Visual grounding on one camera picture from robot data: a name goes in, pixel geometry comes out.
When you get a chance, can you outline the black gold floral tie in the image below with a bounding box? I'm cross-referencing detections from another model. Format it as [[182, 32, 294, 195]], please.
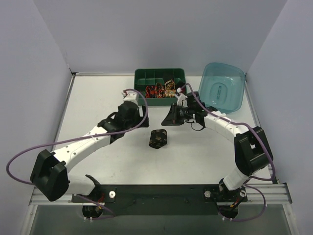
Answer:
[[149, 129, 167, 149]]

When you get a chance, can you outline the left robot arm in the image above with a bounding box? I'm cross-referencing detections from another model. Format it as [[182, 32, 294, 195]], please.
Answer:
[[30, 101, 149, 201]]

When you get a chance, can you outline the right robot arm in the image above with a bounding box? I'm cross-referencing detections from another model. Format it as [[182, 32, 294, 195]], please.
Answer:
[[161, 93, 273, 193]]

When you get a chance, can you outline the beige patterned rolled tie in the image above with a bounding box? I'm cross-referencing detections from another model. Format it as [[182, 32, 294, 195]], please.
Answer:
[[164, 79, 176, 98]]

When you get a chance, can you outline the orange patterned rolled tie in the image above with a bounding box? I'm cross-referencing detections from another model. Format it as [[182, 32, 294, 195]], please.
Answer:
[[155, 83, 165, 98]]

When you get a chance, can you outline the green compartment tray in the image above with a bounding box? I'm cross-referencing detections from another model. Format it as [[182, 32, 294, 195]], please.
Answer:
[[134, 68, 186, 106]]

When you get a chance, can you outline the translucent blue plastic tub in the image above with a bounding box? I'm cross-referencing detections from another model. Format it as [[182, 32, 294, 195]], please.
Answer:
[[198, 63, 246, 114]]

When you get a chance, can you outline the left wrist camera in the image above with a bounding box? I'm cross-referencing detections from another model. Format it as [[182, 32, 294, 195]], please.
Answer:
[[122, 91, 138, 105]]

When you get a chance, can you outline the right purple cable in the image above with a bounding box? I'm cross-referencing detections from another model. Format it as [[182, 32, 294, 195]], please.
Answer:
[[176, 83, 274, 222]]

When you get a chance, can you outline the purple cable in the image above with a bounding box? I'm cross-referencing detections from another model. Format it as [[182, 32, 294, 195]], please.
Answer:
[[6, 88, 149, 220], [176, 83, 274, 222]]

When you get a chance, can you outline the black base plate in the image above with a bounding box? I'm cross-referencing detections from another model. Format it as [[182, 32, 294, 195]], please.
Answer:
[[71, 184, 247, 217]]

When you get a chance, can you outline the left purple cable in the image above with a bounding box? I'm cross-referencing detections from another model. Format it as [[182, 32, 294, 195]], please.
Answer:
[[6, 88, 149, 220]]

